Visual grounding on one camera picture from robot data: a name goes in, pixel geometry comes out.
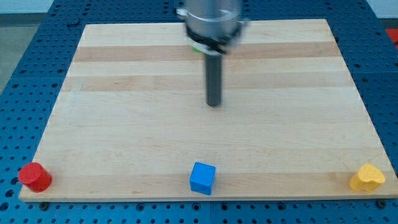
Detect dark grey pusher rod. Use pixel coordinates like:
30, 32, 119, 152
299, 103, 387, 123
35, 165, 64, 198
205, 54, 222, 106

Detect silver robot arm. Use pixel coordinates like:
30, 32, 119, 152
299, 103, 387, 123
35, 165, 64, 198
175, 0, 248, 107

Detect yellow heart block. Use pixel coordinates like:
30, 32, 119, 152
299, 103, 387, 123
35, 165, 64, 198
349, 163, 386, 192

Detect wooden board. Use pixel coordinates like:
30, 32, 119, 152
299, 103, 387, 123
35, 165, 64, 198
19, 19, 397, 202

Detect blue cube block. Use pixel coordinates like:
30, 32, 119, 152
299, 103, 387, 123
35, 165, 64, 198
189, 162, 216, 195

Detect red cylinder block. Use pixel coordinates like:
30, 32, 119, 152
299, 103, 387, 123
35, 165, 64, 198
18, 162, 52, 193

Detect blue perforated table frame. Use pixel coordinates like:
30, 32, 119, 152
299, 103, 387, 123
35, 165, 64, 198
1, 0, 397, 223

